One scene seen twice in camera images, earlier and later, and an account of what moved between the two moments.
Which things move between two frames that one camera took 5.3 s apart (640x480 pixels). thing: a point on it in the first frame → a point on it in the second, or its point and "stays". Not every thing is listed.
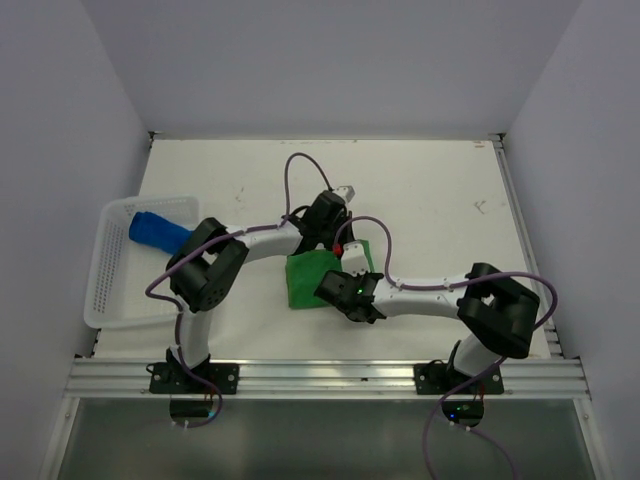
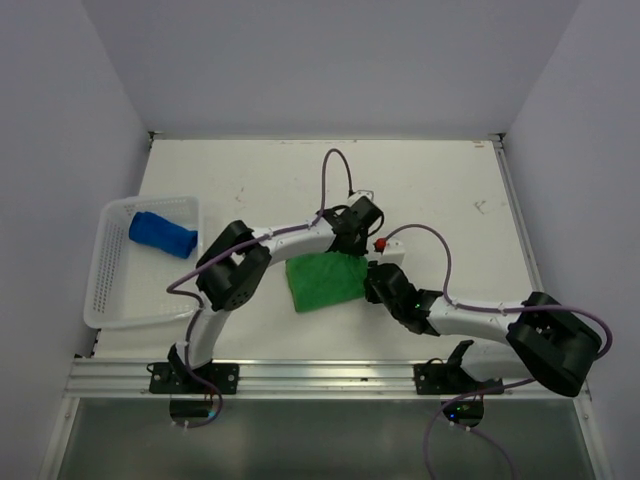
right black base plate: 439,378 stays
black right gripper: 346,276 → 370,294
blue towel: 157,232 stays
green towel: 305,271 stays
